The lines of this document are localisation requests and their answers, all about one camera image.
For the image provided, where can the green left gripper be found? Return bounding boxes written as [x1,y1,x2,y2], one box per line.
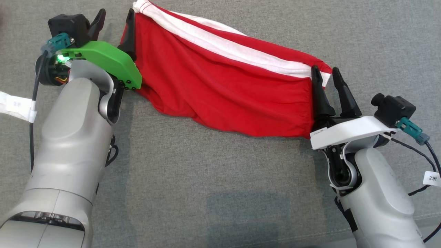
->
[34,9,142,91]

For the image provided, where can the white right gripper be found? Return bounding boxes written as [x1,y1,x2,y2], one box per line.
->
[310,65,402,151]

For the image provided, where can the red shorts with white stripes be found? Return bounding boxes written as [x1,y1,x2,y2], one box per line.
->
[119,0,333,139]

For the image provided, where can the left cable with teal connector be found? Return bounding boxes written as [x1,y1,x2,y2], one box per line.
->
[30,33,75,173]

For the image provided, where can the cable with teal connector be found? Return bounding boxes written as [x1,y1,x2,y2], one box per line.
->
[391,118,441,243]
[30,33,75,173]

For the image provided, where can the right cable with teal connector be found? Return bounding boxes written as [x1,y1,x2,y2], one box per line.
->
[391,118,441,243]

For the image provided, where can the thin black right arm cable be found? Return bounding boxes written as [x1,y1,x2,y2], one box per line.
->
[334,196,359,233]

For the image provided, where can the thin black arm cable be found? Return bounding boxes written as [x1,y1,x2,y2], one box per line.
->
[105,134,119,167]
[334,196,359,233]

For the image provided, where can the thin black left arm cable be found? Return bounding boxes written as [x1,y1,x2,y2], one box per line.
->
[105,134,119,167]

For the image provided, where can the white left cable label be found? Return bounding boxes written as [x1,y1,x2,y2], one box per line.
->
[0,91,37,123]

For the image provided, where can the white cable label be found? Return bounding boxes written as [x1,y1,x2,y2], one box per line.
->
[0,91,37,123]
[423,171,441,187]

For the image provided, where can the white right cable label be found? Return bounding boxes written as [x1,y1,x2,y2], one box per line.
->
[423,171,441,187]

